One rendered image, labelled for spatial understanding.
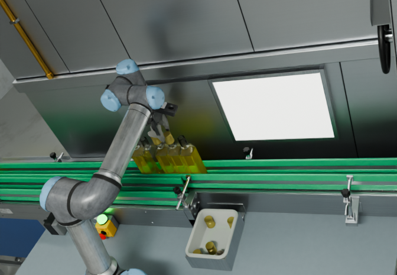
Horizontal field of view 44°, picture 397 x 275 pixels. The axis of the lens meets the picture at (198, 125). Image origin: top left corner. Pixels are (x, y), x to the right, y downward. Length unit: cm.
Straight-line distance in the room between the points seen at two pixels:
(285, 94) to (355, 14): 39
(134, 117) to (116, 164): 17
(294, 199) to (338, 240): 22
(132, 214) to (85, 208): 71
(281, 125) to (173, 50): 50
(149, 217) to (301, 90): 86
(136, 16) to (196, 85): 34
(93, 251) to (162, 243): 49
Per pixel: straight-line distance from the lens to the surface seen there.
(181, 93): 192
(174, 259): 207
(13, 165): 269
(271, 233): 199
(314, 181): 187
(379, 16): 140
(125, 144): 155
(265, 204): 201
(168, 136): 193
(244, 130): 198
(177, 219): 210
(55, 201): 157
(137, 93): 163
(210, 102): 191
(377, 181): 184
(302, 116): 187
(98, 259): 176
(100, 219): 224
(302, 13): 163
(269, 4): 163
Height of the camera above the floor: 233
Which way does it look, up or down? 38 degrees down
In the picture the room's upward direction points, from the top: 25 degrees counter-clockwise
